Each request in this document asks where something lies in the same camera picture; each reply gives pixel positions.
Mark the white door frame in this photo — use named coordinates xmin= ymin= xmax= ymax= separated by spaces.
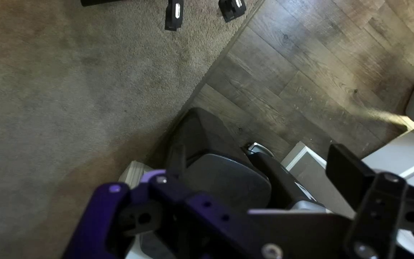
xmin=283 ymin=131 xmax=414 ymax=254

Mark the black bin with lid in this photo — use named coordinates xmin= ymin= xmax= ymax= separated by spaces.
xmin=168 ymin=107 xmax=328 ymax=213

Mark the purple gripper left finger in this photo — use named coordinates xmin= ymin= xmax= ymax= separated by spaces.
xmin=62 ymin=172 xmax=264 ymax=259

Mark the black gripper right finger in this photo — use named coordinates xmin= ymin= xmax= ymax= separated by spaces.
xmin=325 ymin=143 xmax=414 ymax=259

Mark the brown carpet rug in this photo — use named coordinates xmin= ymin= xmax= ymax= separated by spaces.
xmin=0 ymin=0 xmax=244 ymax=259

